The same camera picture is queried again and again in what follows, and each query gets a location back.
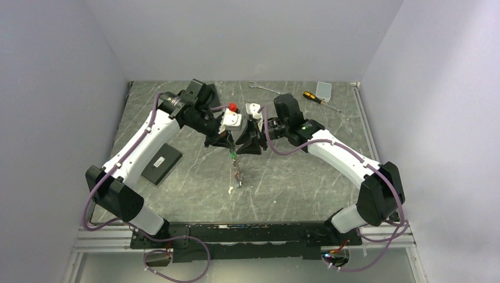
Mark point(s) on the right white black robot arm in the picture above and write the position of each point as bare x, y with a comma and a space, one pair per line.
380, 187

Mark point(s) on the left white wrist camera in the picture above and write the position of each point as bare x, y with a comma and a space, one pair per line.
231, 119

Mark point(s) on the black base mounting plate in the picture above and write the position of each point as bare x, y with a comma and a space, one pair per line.
216, 241

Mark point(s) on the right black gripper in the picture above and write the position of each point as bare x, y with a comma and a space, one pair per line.
253, 147

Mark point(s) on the clear plastic box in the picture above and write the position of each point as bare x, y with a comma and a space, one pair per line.
324, 91

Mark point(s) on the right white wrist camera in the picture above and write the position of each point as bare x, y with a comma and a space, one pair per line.
253, 110

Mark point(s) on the yellow black screwdriver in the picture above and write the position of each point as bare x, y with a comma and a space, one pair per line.
312, 97

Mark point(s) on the round metal keyring disc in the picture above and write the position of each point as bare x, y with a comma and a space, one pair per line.
237, 174

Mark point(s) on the silver wrench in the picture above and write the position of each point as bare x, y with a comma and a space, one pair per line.
253, 84

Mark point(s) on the aluminium frame rail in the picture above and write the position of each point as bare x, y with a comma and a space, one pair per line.
117, 238

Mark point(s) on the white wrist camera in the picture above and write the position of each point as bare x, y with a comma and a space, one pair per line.
231, 119
253, 110

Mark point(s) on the black box with label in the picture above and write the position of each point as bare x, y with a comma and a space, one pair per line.
161, 164

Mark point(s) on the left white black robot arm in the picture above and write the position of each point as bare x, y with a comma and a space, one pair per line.
111, 185

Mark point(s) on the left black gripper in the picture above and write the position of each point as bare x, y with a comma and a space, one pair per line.
226, 141

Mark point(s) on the black rectangular block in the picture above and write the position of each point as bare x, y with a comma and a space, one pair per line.
213, 99

